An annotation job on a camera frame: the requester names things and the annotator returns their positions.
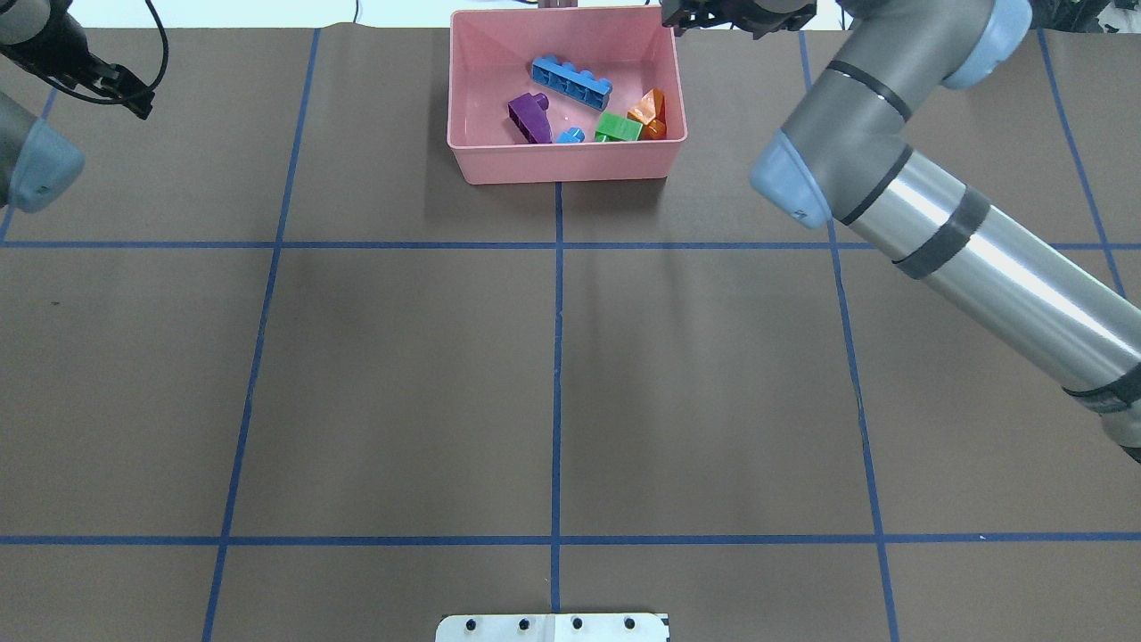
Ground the long blue toy block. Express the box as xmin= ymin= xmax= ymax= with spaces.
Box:
xmin=531 ymin=54 xmax=614 ymax=112

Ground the pink plastic box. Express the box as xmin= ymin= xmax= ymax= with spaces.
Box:
xmin=446 ymin=5 xmax=687 ymax=185

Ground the purple sloped toy block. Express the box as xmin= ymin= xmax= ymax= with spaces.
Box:
xmin=505 ymin=94 xmax=555 ymax=144

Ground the green toy block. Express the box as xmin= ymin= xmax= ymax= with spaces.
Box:
xmin=594 ymin=112 xmax=644 ymax=143

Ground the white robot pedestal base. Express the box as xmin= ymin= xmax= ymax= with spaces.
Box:
xmin=432 ymin=613 xmax=671 ymax=641

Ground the orange sloped toy block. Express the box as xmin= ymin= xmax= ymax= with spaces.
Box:
xmin=625 ymin=88 xmax=667 ymax=141

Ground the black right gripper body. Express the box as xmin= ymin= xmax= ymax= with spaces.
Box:
xmin=704 ymin=1 xmax=818 ymax=39

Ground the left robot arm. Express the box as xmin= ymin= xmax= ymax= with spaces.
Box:
xmin=1 ymin=1 xmax=168 ymax=214

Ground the small blue toy block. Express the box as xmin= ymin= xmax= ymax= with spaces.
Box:
xmin=555 ymin=127 xmax=586 ymax=144

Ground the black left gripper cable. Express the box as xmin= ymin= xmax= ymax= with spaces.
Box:
xmin=52 ymin=0 xmax=170 ymax=106

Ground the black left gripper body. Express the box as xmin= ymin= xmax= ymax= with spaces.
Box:
xmin=1 ymin=1 xmax=98 ymax=89

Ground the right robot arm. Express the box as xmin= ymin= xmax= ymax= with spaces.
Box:
xmin=750 ymin=1 xmax=1140 ymax=460

